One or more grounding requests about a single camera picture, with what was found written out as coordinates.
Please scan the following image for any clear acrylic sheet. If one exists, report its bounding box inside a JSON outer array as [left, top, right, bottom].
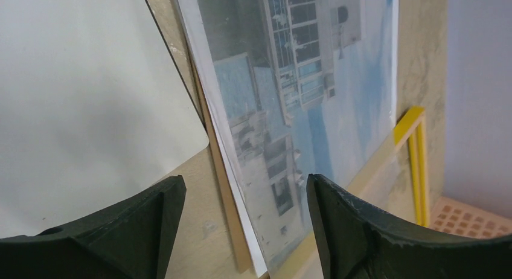
[[264, 109, 419, 279]]

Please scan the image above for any orange plastic file organizer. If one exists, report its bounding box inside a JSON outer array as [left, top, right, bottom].
[[429, 197, 511, 239]]

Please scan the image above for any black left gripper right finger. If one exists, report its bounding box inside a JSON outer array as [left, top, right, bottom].
[[307, 174, 511, 278]]

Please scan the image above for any brown backing board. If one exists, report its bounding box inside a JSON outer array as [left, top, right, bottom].
[[189, 57, 254, 273]]

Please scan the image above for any building and sky photo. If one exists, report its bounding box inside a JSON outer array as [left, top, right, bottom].
[[176, 0, 399, 278]]

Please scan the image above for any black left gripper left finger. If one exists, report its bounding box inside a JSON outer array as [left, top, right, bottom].
[[1, 176, 187, 278]]

